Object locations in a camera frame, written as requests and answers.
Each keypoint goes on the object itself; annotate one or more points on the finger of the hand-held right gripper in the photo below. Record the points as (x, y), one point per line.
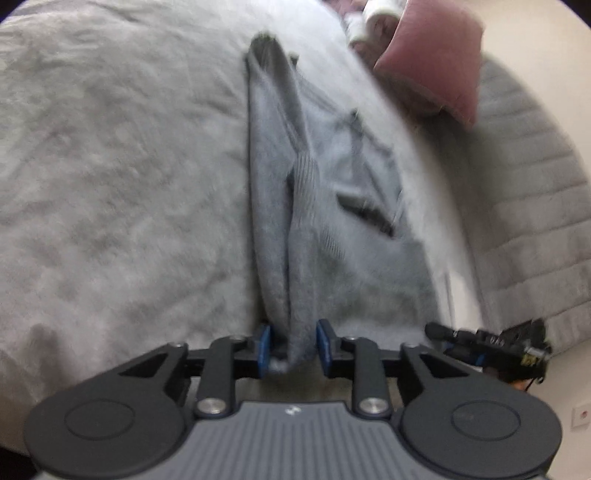
(455, 336)
(471, 359)

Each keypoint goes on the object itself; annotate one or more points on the grey bed sheet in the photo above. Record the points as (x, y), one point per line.
(115, 184)

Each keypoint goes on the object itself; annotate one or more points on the pink velvet pillow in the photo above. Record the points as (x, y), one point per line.
(434, 55)

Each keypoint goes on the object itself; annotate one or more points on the grey knit sweater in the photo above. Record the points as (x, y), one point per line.
(323, 207)

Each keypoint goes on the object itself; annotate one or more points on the grey quilted headboard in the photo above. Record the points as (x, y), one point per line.
(531, 207)

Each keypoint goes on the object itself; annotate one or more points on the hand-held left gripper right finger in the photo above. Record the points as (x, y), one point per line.
(323, 350)

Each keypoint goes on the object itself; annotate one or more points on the folded grey quilt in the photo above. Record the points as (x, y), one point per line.
(364, 34)

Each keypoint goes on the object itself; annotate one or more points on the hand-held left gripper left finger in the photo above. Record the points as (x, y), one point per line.
(264, 350)

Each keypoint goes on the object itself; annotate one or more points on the white wall socket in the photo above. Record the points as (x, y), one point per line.
(581, 416)

